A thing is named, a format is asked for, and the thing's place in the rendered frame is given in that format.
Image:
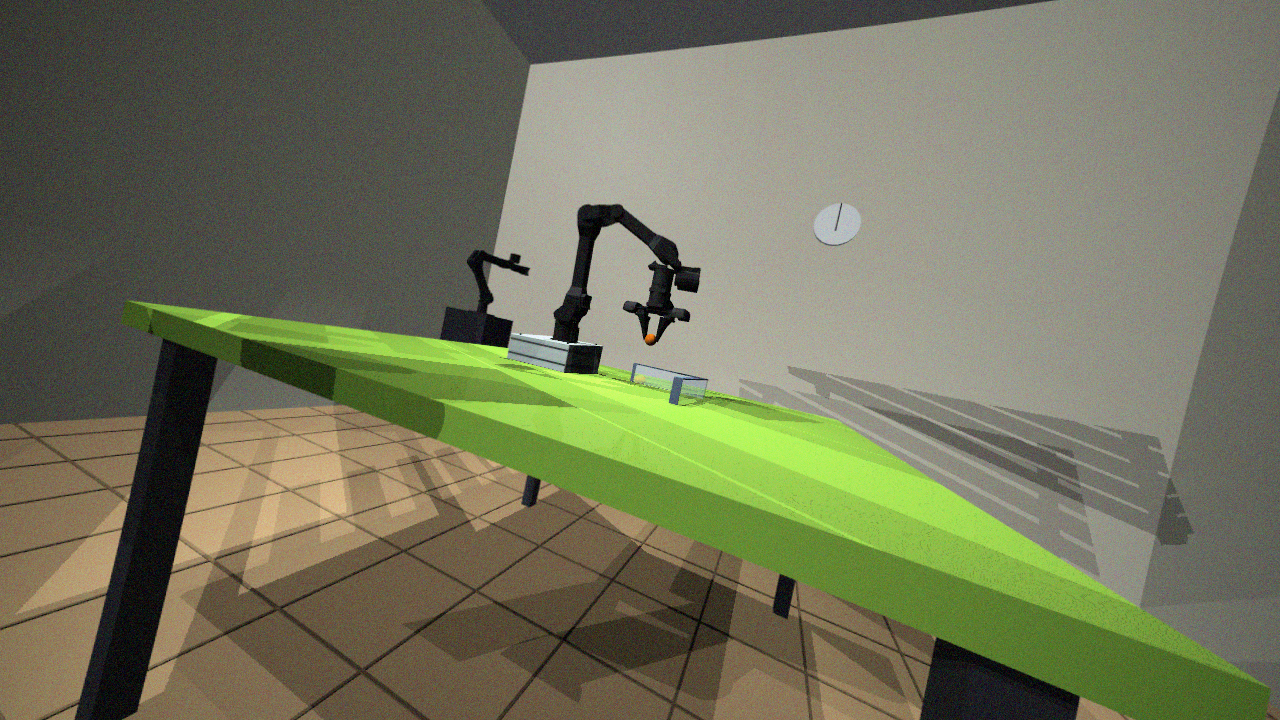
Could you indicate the clear l-shaped low wall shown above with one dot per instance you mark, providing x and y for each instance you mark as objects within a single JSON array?
[{"x": 691, "y": 390}]

